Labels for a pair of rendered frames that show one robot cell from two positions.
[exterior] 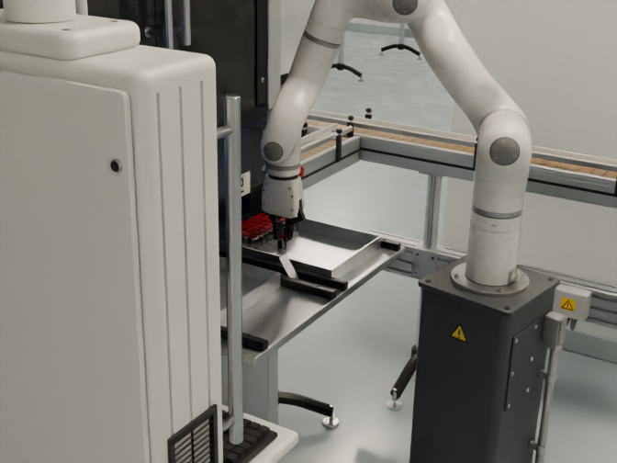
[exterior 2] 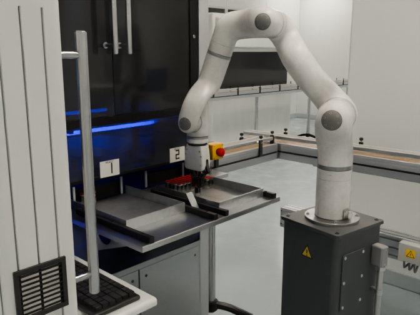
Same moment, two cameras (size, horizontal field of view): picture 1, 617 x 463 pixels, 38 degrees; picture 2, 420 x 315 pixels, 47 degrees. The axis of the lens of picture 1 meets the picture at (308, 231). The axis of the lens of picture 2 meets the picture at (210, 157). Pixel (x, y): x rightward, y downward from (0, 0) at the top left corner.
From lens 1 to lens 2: 0.60 m
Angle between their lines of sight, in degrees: 15
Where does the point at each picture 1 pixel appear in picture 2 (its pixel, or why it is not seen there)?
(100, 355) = not seen: outside the picture
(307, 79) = (208, 79)
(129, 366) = not seen: outside the picture
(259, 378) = (193, 284)
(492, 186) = (327, 147)
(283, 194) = (195, 155)
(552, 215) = (409, 202)
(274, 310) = (172, 223)
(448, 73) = (295, 70)
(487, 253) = (326, 195)
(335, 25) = (224, 43)
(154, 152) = not seen: outside the picture
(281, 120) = (189, 104)
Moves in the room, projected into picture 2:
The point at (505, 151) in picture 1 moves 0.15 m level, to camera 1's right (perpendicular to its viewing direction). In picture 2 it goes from (331, 119) to (381, 120)
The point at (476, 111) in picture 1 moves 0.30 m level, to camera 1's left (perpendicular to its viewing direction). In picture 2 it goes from (319, 99) to (233, 98)
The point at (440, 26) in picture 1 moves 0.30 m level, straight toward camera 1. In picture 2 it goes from (291, 42) to (271, 39)
